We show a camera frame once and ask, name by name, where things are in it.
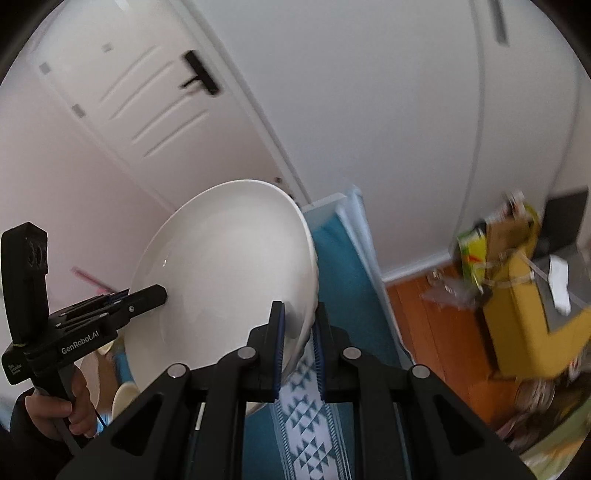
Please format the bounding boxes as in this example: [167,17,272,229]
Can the green packet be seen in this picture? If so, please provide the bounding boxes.
[456,226,491,292]

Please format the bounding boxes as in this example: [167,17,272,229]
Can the black door handle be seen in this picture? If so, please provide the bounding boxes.
[180,50,221,97]

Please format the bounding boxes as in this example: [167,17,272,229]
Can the blue patterned tablecloth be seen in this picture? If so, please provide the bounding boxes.
[240,217,414,480]

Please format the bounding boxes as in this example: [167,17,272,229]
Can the grey wardrobe handle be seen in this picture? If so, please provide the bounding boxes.
[488,0,509,45]

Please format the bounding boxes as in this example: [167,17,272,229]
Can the black flat panel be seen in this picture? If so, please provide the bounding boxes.
[531,189,590,260]

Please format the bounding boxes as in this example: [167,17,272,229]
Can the white paper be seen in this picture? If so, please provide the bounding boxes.
[547,255,574,315]

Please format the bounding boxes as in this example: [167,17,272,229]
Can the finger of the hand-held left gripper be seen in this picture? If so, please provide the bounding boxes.
[104,285,168,330]
[60,290,131,324]

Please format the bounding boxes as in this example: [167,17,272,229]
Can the white door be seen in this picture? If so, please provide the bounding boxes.
[28,0,303,215]

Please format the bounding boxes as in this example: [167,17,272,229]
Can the pink stick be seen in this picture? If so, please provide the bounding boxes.
[70,266,116,294]

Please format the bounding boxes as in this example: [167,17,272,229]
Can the yellow cardboard box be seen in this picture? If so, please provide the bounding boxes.
[480,244,591,381]

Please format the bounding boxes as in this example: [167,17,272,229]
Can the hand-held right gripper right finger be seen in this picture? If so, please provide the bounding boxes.
[313,302,539,480]

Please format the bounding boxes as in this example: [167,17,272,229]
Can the large white bowl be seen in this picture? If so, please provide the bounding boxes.
[124,180,320,416]

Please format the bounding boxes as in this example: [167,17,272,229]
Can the white wardrobe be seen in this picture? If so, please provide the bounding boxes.
[185,0,587,282]

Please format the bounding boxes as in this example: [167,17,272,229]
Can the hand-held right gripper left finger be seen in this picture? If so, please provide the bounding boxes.
[55,301,287,480]

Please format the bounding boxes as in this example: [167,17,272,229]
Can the person's left hand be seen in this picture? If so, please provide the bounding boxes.
[25,364,99,444]

